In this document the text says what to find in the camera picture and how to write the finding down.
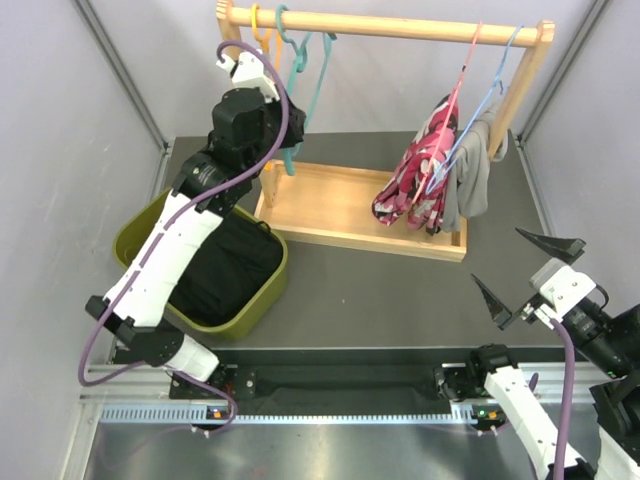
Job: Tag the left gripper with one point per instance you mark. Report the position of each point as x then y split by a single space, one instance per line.
296 123

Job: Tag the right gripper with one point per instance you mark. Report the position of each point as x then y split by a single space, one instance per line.
568 246

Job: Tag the yellow orange hanger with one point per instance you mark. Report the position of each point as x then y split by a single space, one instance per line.
263 38

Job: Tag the pink camouflage trousers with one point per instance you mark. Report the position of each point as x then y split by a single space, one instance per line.
417 186

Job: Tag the black trousers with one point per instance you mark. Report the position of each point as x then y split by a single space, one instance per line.
229 268

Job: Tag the pink hanger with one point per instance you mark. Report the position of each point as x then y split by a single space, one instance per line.
452 99

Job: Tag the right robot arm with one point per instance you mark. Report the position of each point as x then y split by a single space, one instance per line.
611 344

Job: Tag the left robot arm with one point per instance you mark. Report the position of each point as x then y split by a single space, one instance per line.
248 128

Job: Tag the grey trousers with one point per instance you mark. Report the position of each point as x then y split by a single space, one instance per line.
466 193

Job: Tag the blue hanger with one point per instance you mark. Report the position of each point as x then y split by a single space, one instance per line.
475 110

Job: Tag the wooden clothes rack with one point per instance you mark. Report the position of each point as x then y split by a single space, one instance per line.
330 205

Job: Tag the olive green plastic basket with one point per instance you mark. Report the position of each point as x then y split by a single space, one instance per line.
240 325

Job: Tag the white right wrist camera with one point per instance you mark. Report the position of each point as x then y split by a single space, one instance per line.
561 286

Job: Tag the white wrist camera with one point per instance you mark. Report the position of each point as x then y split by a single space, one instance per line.
561 286
249 72

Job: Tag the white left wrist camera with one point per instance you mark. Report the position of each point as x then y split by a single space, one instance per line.
249 72

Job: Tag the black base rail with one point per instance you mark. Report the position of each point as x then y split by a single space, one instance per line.
344 389

